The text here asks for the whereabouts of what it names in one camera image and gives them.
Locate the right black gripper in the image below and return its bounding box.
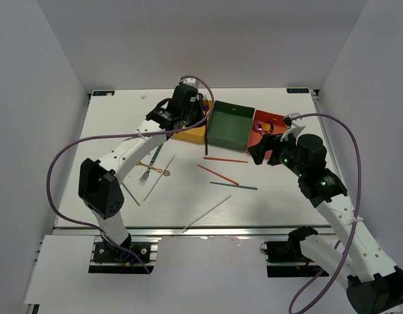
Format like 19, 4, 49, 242
247, 129, 306, 178

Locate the purple iridescent fork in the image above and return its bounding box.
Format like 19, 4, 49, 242
201, 96, 209, 156

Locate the iridescent pink spoon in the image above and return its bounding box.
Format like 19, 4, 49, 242
253, 120, 263, 133

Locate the white chopstick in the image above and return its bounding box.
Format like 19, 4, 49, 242
181, 194, 232, 234
143, 155, 175, 201

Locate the gold fork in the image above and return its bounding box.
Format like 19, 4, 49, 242
137, 162, 171, 177

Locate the fork with green marbled handle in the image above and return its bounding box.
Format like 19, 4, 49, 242
137, 145, 163, 183

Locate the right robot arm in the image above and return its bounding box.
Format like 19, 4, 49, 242
248, 134, 403, 313

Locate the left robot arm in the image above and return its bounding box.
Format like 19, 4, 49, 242
79, 78, 205, 262

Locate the yellow paper box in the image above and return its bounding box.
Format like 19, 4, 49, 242
172, 100, 212, 144

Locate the red paper box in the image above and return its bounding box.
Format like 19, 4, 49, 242
246, 110, 287, 157

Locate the green paper box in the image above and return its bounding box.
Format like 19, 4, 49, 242
207, 101, 255, 151

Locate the orange chopstick lower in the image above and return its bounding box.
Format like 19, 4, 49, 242
197, 164, 239, 186

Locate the orange chopstick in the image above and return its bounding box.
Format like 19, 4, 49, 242
203, 156, 249, 164
197, 164, 239, 186

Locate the teal chopstick right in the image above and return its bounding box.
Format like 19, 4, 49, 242
210, 181, 258, 190

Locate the teal chopstick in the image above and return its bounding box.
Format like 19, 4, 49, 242
210, 181, 258, 190
122, 183, 140, 207

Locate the orange chopstick upper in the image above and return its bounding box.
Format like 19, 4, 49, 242
203, 156, 249, 164

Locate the right blue table label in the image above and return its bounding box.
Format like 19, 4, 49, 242
286, 88, 309, 94

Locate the blue table label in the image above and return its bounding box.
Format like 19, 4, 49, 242
286, 88, 309, 94
92, 90, 115, 97

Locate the left blue table label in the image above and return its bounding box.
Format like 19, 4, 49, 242
92, 90, 115, 97

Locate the teal chopstick left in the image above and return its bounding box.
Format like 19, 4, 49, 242
122, 183, 140, 207

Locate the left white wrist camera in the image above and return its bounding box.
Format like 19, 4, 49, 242
179, 77, 200, 89

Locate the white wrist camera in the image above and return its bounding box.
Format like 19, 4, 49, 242
280, 113, 306, 142
179, 77, 200, 89

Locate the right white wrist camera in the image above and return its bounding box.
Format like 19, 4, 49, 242
280, 113, 306, 142

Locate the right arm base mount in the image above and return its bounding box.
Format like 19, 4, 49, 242
260, 226, 328, 278

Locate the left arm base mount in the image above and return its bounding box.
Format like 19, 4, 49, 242
88, 239, 158, 275

